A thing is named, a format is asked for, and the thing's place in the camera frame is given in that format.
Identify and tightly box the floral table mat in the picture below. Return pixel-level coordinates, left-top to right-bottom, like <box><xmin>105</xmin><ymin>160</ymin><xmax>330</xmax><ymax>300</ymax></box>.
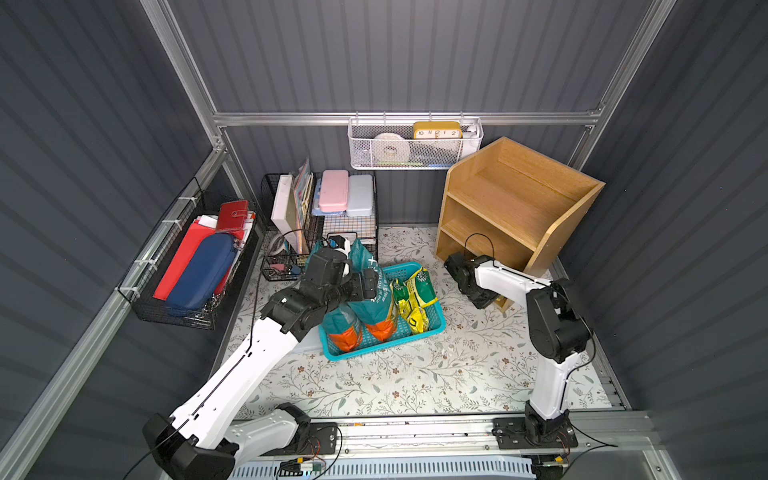
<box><xmin>238</xmin><ymin>227</ymin><xmax>538</xmax><ymax>419</ymax></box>

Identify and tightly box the white book in organizer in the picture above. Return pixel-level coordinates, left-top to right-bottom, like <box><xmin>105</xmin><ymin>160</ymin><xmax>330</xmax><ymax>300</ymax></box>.
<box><xmin>271</xmin><ymin>174</ymin><xmax>303</xmax><ymax>254</ymax></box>

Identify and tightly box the black wire side basket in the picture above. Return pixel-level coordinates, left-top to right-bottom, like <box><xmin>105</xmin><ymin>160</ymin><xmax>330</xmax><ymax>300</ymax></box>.
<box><xmin>117</xmin><ymin>181</ymin><xmax>258</xmax><ymax>330</ymax></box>

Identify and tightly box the red folder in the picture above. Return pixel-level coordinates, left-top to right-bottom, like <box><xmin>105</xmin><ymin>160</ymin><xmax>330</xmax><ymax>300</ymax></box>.
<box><xmin>153</xmin><ymin>222</ymin><xmax>215</xmax><ymax>301</ymax></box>

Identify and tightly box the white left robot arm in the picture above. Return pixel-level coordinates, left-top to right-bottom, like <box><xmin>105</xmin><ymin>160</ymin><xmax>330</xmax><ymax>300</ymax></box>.
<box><xmin>143</xmin><ymin>247</ymin><xmax>381</xmax><ymax>479</ymax></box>

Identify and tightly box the white wire wall basket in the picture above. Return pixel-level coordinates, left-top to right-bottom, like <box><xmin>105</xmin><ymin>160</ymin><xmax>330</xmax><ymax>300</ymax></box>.
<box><xmin>347</xmin><ymin>115</ymin><xmax>484</xmax><ymax>170</ymax></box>

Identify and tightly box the teal plastic basket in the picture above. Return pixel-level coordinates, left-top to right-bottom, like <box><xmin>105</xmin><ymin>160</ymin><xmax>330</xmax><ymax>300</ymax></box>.
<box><xmin>318</xmin><ymin>262</ymin><xmax>446</xmax><ymax>362</ymax></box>

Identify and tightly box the light blue pencil case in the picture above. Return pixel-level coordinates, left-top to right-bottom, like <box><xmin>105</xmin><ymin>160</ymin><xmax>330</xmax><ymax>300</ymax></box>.
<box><xmin>346</xmin><ymin>175</ymin><xmax>374</xmax><ymax>217</ymax></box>

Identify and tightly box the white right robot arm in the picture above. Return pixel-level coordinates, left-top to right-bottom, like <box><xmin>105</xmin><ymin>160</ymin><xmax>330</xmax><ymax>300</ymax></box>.
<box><xmin>444</xmin><ymin>253</ymin><xmax>592</xmax><ymax>444</ymax></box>

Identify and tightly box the yellow fertilizer packet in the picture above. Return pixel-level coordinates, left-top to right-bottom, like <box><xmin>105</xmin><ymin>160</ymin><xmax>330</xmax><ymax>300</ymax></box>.
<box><xmin>406</xmin><ymin>307</ymin><xmax>430</xmax><ymax>335</ymax></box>
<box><xmin>405</xmin><ymin>268</ymin><xmax>437</xmax><ymax>308</ymax></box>
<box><xmin>390</xmin><ymin>278</ymin><xmax>412</xmax><ymax>320</ymax></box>

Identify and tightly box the teal fertilizer bag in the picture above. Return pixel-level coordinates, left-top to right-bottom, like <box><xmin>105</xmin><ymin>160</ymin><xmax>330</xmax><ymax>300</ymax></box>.
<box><xmin>349</xmin><ymin>239</ymin><xmax>397</xmax><ymax>342</ymax></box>
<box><xmin>322</xmin><ymin>303</ymin><xmax>363</xmax><ymax>353</ymax></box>

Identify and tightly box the yellow clock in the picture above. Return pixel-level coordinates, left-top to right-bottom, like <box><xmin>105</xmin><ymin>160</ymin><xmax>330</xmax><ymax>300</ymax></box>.
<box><xmin>413</xmin><ymin>121</ymin><xmax>463</xmax><ymax>140</ymax></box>

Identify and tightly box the dark red wallet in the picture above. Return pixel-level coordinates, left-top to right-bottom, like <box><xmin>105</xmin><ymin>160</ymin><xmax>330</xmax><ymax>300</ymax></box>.
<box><xmin>216</xmin><ymin>200</ymin><xmax>249</xmax><ymax>233</ymax></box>

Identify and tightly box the wooden shelf unit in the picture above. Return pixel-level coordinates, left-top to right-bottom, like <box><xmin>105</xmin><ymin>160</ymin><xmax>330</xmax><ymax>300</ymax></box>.
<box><xmin>436</xmin><ymin>137</ymin><xmax>605</xmax><ymax>276</ymax></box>

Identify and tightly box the white tape roll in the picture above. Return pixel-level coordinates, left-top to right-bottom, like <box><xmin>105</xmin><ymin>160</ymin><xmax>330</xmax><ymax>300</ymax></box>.
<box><xmin>371</xmin><ymin>132</ymin><xmax>411</xmax><ymax>164</ymax></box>

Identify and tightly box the navy blue pouch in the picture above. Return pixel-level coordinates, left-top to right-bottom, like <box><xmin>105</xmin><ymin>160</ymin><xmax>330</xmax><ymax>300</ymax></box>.
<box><xmin>165</xmin><ymin>233</ymin><xmax>237</xmax><ymax>317</ymax></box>

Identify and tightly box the pink pencil case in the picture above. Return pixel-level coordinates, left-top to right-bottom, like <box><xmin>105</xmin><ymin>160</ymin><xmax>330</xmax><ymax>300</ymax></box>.
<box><xmin>318</xmin><ymin>170</ymin><xmax>349</xmax><ymax>213</ymax></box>

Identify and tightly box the black wire desk organizer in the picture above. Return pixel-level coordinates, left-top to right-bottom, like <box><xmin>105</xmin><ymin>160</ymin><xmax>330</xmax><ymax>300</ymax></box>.
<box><xmin>260</xmin><ymin>173</ymin><xmax>379</xmax><ymax>282</ymax></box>

